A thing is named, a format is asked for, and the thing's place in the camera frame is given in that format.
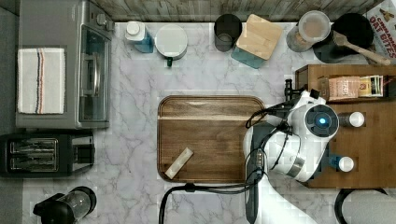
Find black round container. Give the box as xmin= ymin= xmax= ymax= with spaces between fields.
xmin=312 ymin=12 xmax=375 ymax=64

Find white lidded pot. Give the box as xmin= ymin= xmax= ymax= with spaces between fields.
xmin=154 ymin=24 xmax=188 ymax=67

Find teal box wooden lid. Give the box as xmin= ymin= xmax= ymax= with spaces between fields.
xmin=231 ymin=14 xmax=283 ymax=69

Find dark grey cup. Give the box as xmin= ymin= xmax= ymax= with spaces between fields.
xmin=214 ymin=14 xmax=243 ymax=52

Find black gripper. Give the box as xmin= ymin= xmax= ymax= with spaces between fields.
xmin=284 ymin=78 xmax=304 ymax=101

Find white striped towel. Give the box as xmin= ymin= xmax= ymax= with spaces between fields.
xmin=17 ymin=48 xmax=65 ymax=115

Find blue soap bottle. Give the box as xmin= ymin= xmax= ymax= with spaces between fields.
xmin=125 ymin=21 xmax=154 ymax=53

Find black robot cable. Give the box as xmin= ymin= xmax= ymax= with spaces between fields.
xmin=158 ymin=104 xmax=302 ymax=224

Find wooden drawer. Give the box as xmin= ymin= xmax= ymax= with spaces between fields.
xmin=295 ymin=67 xmax=308 ymax=90

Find wooden cabinet organizer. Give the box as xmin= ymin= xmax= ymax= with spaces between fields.
xmin=302 ymin=64 xmax=396 ymax=189

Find pink tea box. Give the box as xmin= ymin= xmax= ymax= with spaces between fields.
xmin=318 ymin=77 xmax=360 ymax=101

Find silver toaster oven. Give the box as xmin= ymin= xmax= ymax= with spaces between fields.
xmin=16 ymin=0 xmax=114 ymax=129

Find wooden spoon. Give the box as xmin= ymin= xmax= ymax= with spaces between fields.
xmin=332 ymin=31 xmax=391 ymax=65

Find beige rectangular block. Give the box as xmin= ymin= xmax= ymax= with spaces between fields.
xmin=165 ymin=147 xmax=193 ymax=179

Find blue spice bottle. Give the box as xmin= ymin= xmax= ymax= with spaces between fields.
xmin=329 ymin=155 xmax=355 ymax=173

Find wooden cutting board tray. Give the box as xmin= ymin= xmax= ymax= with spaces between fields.
xmin=157 ymin=95 xmax=264 ymax=184

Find silver spice bottle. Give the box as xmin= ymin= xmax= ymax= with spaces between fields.
xmin=338 ymin=112 xmax=365 ymax=128

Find glass jar with lid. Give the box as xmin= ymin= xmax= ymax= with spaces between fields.
xmin=286 ymin=10 xmax=331 ymax=52

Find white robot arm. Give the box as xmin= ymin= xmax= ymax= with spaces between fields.
xmin=243 ymin=79 xmax=339 ymax=224

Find yellow tea packets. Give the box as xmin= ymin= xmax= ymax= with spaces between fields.
xmin=359 ymin=76 xmax=384 ymax=97

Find black rimmed plate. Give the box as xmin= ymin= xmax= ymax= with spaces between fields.
xmin=334 ymin=189 xmax=396 ymax=224

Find oat bites cereal box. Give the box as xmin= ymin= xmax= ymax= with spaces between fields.
xmin=366 ymin=0 xmax=396 ymax=63

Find black toaster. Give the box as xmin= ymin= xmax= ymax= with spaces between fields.
xmin=0 ymin=133 xmax=95 ymax=178

